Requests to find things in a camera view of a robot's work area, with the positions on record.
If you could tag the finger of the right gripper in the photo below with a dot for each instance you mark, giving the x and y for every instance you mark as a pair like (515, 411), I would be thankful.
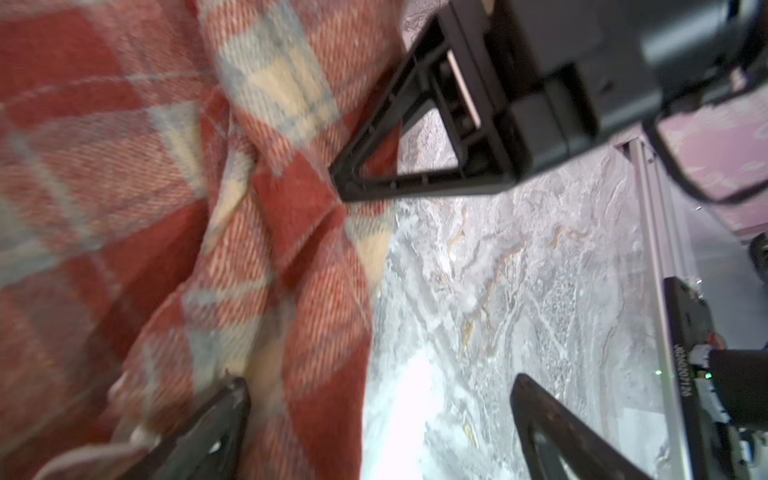
(434, 131)

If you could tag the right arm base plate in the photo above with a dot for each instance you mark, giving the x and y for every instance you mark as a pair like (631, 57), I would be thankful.
(715, 449)

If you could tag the red plaid skirt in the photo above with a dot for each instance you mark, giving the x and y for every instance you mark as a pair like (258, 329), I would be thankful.
(168, 220)

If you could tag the aluminium front rail frame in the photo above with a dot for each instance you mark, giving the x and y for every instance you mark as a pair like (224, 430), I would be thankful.
(665, 236)

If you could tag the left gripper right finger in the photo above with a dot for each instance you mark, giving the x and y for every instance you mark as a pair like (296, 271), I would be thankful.
(553, 438)

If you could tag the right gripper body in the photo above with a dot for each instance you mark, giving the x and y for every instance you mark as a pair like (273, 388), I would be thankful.
(577, 72)

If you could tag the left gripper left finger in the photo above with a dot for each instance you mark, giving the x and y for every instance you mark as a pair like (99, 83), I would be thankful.
(207, 446)

